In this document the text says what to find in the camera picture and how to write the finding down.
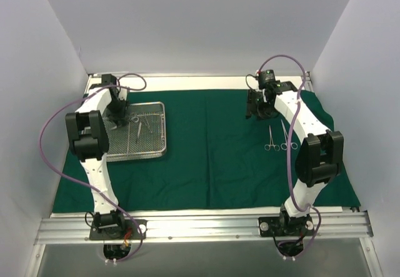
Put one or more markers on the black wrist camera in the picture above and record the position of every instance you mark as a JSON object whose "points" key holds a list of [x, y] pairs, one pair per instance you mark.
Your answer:
{"points": [[107, 79], [266, 79]]}

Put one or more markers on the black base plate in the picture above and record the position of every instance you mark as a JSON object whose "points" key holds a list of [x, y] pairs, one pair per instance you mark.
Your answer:
{"points": [[117, 233], [270, 226]]}

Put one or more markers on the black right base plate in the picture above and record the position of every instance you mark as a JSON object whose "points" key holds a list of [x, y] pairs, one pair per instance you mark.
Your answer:
{"points": [[270, 226]]}

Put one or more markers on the silver wire mesh tray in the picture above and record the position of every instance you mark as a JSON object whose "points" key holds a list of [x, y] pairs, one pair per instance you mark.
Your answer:
{"points": [[122, 141]]}

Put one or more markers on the steel forceps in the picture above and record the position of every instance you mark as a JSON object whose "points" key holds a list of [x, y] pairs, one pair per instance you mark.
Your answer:
{"points": [[271, 139]]}

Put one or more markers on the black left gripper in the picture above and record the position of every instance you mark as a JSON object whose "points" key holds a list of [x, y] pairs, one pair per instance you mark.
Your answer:
{"points": [[117, 114]]}

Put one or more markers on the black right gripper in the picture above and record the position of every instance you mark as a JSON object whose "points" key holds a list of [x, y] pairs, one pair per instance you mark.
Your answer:
{"points": [[254, 105]]}

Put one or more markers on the back aluminium frame rail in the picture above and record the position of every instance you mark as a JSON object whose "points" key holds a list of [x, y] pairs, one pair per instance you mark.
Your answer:
{"points": [[187, 75]]}

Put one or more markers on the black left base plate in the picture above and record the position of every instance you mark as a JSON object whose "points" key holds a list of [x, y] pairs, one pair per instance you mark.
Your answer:
{"points": [[117, 233]]}

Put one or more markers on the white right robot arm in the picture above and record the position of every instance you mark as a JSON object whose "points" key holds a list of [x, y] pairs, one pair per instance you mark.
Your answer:
{"points": [[318, 162]]}

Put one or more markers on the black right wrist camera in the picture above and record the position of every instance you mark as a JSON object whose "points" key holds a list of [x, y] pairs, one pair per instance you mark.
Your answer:
{"points": [[266, 79]]}

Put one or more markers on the steel scalpel handle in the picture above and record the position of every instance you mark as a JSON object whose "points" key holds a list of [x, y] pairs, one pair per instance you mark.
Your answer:
{"points": [[138, 131]]}

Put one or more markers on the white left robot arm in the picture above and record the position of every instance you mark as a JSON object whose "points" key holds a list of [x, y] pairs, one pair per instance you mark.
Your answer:
{"points": [[89, 142]]}

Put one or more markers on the green surgical cloth kit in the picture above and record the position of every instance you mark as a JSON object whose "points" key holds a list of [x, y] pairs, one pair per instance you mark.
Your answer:
{"points": [[215, 157]]}

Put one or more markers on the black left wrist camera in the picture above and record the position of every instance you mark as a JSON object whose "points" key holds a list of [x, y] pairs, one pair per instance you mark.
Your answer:
{"points": [[107, 79]]}

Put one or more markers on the steel tweezers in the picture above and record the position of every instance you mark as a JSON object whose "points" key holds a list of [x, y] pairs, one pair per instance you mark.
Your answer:
{"points": [[146, 121]]}

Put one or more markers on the front aluminium frame rail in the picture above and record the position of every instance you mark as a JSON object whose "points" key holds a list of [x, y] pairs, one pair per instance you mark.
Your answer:
{"points": [[205, 226]]}

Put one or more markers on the steel surgical scissors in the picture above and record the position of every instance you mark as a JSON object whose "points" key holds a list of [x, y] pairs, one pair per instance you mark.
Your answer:
{"points": [[132, 120]]}

